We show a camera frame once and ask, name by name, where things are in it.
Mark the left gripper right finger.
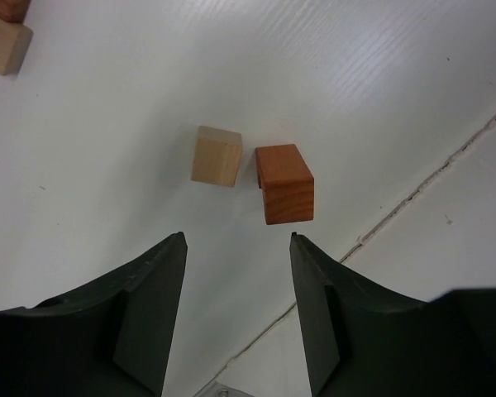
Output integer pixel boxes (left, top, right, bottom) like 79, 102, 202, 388
290, 233, 496, 396

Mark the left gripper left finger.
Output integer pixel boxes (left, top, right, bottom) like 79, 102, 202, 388
0, 232, 187, 396

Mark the long light wood block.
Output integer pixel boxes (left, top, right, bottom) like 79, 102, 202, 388
0, 18, 33, 75

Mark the long dark wood block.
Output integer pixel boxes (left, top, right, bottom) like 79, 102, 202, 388
0, 0, 31, 23

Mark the small dark wood cube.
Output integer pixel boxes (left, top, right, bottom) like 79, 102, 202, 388
255, 144, 315, 225

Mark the small light cube right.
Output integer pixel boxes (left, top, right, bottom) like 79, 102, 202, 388
191, 126, 243, 188

